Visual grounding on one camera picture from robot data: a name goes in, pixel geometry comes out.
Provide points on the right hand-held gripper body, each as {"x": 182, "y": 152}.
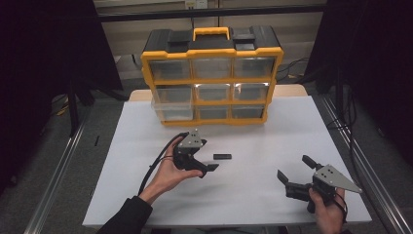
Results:
{"x": 334, "y": 182}

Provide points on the clear plastic pulled drawer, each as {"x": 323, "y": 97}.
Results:
{"x": 172, "y": 100}

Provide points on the black metal stand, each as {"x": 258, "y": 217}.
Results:
{"x": 73, "y": 110}

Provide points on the set of clear organizer drawers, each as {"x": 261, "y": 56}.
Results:
{"x": 211, "y": 68}

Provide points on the person's left hand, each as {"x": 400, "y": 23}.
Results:
{"x": 168, "y": 178}

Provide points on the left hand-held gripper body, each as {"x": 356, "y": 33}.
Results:
{"x": 186, "y": 152}

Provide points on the wall socket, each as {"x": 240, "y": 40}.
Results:
{"x": 195, "y": 4}

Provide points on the black crossbar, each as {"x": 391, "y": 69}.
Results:
{"x": 195, "y": 13}

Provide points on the person's right hand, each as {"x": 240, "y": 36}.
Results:
{"x": 328, "y": 216}

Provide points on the small black floor piece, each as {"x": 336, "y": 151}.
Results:
{"x": 96, "y": 140}

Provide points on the black curtain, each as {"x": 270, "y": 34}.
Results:
{"x": 39, "y": 65}
{"x": 383, "y": 65}

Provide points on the metal floor rail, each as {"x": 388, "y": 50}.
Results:
{"x": 55, "y": 182}
{"x": 367, "y": 169}

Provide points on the small black block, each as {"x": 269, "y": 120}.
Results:
{"x": 222, "y": 156}

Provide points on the yellow black organizer case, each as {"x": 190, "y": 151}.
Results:
{"x": 212, "y": 52}

